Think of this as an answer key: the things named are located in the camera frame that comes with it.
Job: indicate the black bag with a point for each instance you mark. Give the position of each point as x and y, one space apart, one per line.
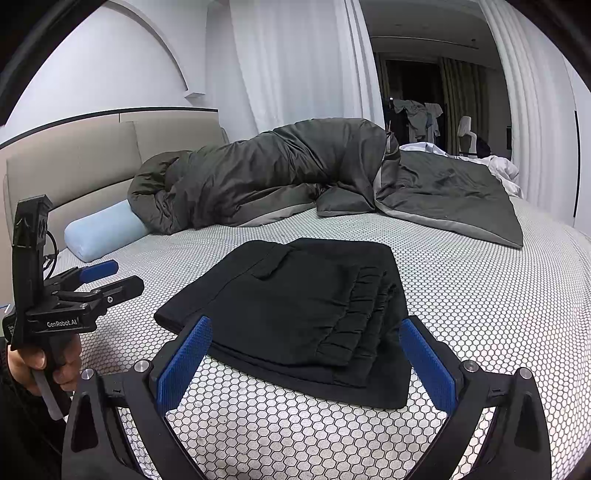
484 146

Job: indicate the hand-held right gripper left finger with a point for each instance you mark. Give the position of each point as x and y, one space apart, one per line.
184 364

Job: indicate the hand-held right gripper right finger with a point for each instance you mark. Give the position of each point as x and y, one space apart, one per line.
427 364

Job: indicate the beige padded headboard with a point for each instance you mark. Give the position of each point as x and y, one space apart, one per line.
69 170

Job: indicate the white sheer curtain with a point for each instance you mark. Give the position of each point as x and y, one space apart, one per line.
531 115
300 69

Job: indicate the person's left hand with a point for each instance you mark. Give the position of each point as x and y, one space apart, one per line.
25 364

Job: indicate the black pants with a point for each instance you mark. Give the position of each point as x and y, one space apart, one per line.
286 300

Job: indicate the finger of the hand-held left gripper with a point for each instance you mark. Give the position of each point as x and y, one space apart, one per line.
99 269
122 288

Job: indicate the light blue bolster pillow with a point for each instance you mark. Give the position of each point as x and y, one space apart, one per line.
97 235

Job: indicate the clothes hanging in background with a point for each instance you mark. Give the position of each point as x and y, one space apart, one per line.
415 115

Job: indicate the dark grey duvet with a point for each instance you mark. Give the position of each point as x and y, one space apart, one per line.
254 175

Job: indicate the olive curtain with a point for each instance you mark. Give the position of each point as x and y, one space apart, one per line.
461 92

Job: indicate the white chair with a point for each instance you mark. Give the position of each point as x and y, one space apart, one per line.
465 127

